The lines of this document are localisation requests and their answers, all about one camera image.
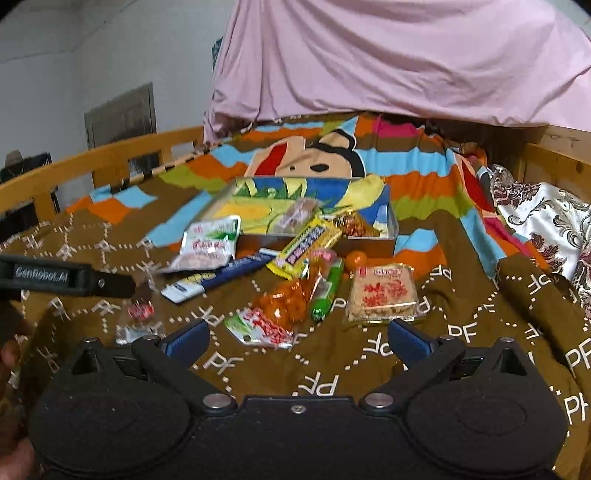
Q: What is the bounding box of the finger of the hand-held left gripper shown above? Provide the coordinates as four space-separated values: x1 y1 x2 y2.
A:
90 271 137 299

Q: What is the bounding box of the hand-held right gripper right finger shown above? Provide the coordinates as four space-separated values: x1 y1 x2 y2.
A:
362 318 532 412

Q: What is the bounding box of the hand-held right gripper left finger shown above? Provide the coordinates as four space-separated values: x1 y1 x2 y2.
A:
70 318 238 412

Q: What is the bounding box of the clear rice cracker packet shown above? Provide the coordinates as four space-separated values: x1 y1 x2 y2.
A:
344 263 421 326

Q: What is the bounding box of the red white snack packet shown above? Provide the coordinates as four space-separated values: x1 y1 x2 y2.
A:
225 307 296 349

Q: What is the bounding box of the blue long snack packet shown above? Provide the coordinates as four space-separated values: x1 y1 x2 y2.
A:
161 249 282 304

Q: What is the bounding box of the green snack tube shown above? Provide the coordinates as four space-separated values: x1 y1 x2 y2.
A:
310 257 345 322

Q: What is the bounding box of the white green snack packet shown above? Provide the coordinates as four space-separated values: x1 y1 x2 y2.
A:
171 217 243 273

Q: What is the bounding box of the orange clear snack packet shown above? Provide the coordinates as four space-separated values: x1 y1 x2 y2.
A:
253 277 324 330

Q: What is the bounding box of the grey box with cartoon print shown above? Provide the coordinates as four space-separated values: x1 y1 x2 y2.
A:
196 175 400 252

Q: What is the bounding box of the person's left hand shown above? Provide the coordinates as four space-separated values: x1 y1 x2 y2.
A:
0 339 35 480

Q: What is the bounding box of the small red wrapped candy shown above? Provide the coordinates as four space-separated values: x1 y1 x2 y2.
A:
126 300 155 320

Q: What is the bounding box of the small clear wrapper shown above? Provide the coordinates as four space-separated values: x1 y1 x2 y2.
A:
115 320 167 344

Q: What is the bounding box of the printed brown cartoon blanket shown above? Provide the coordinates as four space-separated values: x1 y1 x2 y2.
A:
0 111 591 480

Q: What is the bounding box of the pink wrapped candy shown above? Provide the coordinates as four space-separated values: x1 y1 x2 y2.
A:
309 248 335 271

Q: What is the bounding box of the gold orange snack packet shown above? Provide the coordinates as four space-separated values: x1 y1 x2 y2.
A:
332 208 384 238

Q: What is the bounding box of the yellow biscuit packet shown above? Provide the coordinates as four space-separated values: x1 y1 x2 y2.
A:
267 217 345 280

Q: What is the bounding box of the brown snack bar packet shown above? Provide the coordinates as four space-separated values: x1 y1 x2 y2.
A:
277 198 321 234

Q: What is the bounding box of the white floral cloth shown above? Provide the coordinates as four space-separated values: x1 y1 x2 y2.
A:
480 164 591 324

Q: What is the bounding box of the pink bed sheet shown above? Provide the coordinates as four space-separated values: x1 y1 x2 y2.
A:
203 0 591 145

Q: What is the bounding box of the grey wall frame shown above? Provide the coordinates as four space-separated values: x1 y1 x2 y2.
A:
84 83 158 151

